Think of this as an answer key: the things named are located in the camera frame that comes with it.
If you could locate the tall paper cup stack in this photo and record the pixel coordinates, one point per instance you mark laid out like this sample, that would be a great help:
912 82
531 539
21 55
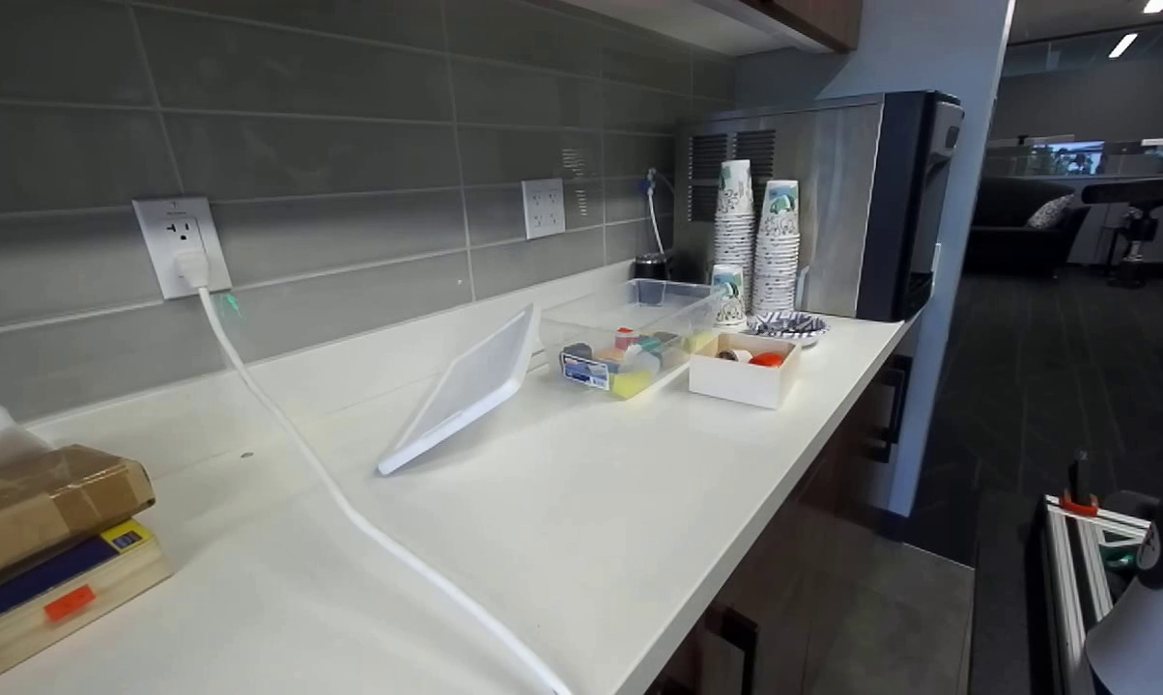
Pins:
776 252
737 213

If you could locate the green toy block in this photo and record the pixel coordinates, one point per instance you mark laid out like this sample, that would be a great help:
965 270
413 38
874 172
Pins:
663 343

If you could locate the yellow blue flat box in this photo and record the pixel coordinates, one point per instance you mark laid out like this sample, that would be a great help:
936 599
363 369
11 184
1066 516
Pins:
80 604

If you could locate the white plastic lid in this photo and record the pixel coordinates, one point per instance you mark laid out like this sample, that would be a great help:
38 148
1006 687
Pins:
467 387

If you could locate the ceiling light strip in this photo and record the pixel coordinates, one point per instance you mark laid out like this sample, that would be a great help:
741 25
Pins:
1124 45
1158 6

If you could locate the white double wall outlet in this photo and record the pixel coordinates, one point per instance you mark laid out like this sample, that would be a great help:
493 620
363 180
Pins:
543 207

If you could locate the blue patterned paper plate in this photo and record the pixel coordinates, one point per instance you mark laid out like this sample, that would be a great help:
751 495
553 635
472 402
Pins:
788 326

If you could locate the wooden upper cabinet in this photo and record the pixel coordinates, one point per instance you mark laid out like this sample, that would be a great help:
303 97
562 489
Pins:
813 16

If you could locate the computer monitor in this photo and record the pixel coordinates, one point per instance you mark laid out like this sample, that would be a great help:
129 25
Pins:
1075 154

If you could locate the black cup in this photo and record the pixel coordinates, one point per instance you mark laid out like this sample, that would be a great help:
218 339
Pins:
650 267

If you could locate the clear plastic container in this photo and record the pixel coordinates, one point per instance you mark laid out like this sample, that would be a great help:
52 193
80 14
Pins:
643 302

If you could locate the red toy block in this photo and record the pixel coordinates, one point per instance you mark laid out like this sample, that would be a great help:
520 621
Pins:
623 338

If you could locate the steel black refrigerator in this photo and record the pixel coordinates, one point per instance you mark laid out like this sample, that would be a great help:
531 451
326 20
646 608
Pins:
909 207

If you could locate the upturned patterned paper cup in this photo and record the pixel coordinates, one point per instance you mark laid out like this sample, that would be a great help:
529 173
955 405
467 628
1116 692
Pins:
728 289

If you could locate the dark wooden lower cabinet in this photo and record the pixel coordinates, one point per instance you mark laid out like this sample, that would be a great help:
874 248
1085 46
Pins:
788 565

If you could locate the white outlet with plug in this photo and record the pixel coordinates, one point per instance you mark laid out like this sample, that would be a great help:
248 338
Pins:
177 231

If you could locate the small red item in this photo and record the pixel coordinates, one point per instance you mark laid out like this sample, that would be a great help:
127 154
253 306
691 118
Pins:
769 360

